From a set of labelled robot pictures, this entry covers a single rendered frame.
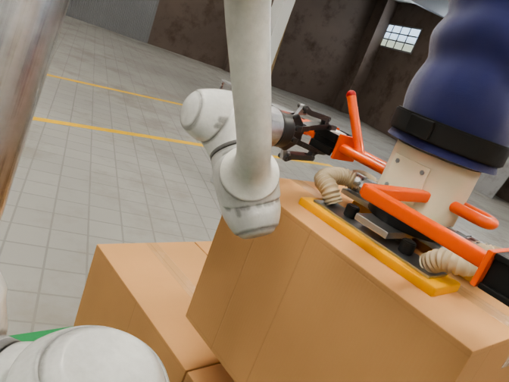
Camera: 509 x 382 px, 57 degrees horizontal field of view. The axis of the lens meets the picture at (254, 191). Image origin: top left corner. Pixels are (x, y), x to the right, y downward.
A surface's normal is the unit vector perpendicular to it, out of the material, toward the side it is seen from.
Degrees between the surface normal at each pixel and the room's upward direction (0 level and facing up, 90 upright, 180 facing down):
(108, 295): 90
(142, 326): 90
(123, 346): 6
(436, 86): 86
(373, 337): 90
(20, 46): 82
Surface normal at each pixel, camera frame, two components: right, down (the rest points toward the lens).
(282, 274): -0.75, -0.07
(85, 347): 0.47, -0.81
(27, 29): 0.78, 0.32
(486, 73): -0.22, -0.07
